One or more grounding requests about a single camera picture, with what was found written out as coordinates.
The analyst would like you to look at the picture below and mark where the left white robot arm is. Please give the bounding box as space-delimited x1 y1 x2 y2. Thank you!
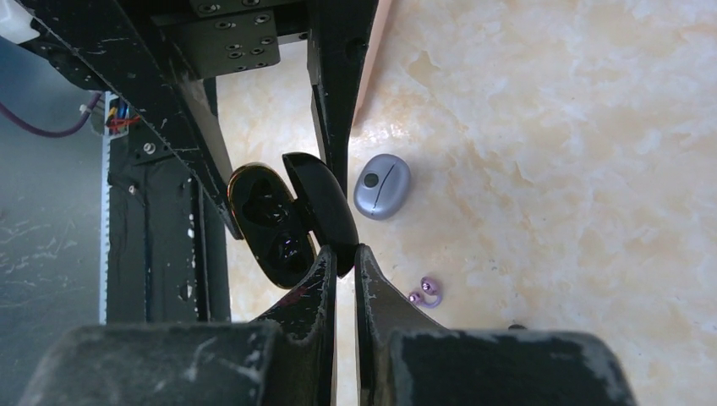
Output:
22 1 378 239

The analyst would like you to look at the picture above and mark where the black earbud charging case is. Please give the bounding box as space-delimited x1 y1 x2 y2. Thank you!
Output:
227 152 359 289

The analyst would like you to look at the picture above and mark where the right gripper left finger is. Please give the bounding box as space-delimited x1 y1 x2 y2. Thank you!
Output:
20 247 337 405

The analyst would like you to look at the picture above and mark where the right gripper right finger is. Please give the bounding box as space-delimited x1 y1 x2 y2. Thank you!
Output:
354 244 636 405

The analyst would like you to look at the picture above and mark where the purple earbud pair left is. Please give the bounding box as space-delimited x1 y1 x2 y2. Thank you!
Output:
408 276 442 309

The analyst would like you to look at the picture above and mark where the grey earbud charging case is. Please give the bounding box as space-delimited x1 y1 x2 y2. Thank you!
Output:
353 154 411 221

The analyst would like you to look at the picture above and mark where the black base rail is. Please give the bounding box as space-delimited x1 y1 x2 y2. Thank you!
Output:
99 92 231 323

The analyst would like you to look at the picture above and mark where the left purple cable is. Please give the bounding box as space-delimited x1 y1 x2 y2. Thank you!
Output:
0 92 105 139

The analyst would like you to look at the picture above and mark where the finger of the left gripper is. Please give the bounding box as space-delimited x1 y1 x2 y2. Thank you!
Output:
21 1 243 239
307 0 379 181

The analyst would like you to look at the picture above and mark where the pink tapered wooden leg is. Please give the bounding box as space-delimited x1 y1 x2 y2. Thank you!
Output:
352 0 393 127

